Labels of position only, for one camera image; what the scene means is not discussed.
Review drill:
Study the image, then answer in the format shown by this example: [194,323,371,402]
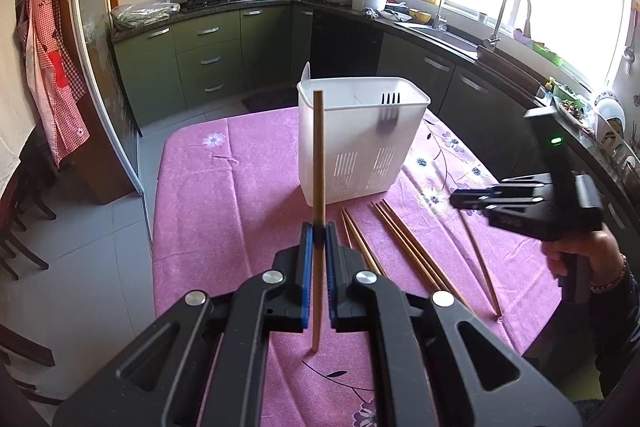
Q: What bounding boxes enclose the small steel faucet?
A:
[427,0,447,30]

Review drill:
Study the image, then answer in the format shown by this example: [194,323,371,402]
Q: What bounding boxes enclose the glass sliding door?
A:
[70,0,151,228]

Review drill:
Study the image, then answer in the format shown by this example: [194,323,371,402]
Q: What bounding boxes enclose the red checked apron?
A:
[15,0,91,165]

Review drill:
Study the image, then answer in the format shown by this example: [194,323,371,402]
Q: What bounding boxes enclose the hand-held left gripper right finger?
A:
[325,222,583,427]

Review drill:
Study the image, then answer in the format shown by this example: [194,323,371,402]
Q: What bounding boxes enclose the countertop dish rack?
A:
[597,117,640,170]

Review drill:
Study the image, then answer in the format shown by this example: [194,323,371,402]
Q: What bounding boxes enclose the grey floor mat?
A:
[242,87,300,112]

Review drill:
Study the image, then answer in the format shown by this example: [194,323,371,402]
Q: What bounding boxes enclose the beaded bracelet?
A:
[590,254,628,293]

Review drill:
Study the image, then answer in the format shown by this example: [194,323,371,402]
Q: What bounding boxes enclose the green tray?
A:
[532,41,566,65]

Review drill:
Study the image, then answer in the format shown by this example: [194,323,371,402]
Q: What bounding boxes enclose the green lower cabinets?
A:
[112,4,313,128]

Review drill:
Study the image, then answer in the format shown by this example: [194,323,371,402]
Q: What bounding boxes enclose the dark wooden chair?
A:
[0,127,57,280]
[0,322,56,408]

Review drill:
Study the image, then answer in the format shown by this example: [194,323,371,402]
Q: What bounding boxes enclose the plate of food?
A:
[552,96,593,128]

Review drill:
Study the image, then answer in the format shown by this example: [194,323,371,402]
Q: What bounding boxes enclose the person's right forearm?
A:
[592,267,640,363]

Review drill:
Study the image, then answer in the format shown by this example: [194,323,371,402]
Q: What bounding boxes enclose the brown wooden chopstick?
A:
[344,207,388,279]
[371,203,443,297]
[457,212,503,320]
[382,201,475,309]
[341,208,376,275]
[377,203,461,302]

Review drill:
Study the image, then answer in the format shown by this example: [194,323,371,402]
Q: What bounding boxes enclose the dark lower cabinets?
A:
[310,7,640,258]

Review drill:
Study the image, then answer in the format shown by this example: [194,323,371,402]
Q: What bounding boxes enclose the white patterned dishes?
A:
[594,91,627,130]

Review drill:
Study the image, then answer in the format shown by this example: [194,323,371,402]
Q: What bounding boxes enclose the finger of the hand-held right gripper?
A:
[500,174,553,192]
[449,188,548,215]

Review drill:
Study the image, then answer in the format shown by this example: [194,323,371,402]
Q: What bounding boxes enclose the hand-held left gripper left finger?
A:
[52,222,315,427]

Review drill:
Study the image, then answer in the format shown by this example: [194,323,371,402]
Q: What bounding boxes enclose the steel sink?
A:
[407,23,483,55]

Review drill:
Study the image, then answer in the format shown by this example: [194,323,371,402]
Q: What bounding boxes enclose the person's right hand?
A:
[542,227,626,289]

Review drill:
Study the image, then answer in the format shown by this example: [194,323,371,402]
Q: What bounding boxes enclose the light wooden chopstick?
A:
[311,90,326,354]

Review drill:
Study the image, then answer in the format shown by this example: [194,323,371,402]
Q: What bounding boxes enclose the tall steel faucet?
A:
[482,0,533,52]

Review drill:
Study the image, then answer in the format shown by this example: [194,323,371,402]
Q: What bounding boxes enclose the clear plastic bag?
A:
[111,1,181,30]

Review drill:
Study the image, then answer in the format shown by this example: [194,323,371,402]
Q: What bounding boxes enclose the white plastic utensil caddy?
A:
[297,62,432,209]

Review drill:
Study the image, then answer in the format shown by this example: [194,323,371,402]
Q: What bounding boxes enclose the purple floral tablecloth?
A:
[151,104,566,427]

